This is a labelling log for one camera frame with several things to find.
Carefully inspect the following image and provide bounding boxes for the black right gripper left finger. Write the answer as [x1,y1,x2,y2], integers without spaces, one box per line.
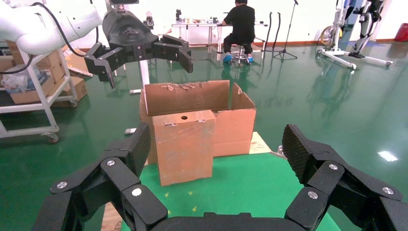
[32,122,168,231]

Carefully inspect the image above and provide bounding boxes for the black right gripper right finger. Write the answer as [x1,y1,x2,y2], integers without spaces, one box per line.
[282,124,408,231]

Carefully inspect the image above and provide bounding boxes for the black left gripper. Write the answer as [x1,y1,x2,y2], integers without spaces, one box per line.
[84,9,194,89]

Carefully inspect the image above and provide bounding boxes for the small cardboard box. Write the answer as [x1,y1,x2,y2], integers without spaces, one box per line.
[152,110,217,187]

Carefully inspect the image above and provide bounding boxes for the flattened cardboard sheet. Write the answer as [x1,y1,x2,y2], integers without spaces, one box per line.
[62,46,94,79]

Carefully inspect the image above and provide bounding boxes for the large open cardboard carton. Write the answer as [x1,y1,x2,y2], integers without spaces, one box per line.
[139,80,256,165]

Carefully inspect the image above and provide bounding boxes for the cardboard box with print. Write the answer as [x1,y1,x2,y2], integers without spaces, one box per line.
[51,76,88,108]

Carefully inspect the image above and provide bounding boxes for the stacked brown cardboard boxes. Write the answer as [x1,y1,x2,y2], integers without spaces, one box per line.
[37,50,66,84]

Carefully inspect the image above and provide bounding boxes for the flat cardboard box on shelf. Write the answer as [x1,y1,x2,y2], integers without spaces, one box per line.
[9,76,56,105]

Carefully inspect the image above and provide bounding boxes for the white stand pole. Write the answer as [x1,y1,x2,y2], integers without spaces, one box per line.
[129,60,151,95]

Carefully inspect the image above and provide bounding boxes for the green table cloth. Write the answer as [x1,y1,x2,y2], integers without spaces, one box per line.
[121,153,342,231]

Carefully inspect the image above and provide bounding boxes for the white work table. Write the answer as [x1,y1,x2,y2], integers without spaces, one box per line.
[171,21,269,62]

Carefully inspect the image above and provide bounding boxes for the black tripod stand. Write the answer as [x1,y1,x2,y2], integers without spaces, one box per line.
[273,0,299,61]

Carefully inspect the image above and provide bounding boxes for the wheeled metal stool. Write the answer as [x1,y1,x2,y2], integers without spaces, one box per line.
[230,44,253,66]

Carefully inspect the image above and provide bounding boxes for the white wheeled shelf cart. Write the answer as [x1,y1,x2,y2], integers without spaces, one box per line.
[0,48,79,143]

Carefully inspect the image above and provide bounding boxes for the seated person in black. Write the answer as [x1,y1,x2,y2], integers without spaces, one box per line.
[221,0,256,64]

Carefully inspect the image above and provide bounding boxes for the black double pole stand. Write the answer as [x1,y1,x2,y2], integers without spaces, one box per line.
[264,12,282,53]

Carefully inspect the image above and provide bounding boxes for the clear plastic bag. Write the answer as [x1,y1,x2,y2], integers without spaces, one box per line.
[0,65,29,94]

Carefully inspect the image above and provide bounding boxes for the black exoskeleton legs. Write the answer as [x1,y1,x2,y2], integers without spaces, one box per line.
[349,0,385,59]

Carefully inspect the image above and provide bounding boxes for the red container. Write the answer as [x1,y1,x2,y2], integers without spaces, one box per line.
[395,23,408,43]

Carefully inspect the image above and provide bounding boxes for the white exoskeleton support frame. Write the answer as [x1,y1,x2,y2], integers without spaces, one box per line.
[317,0,393,70]

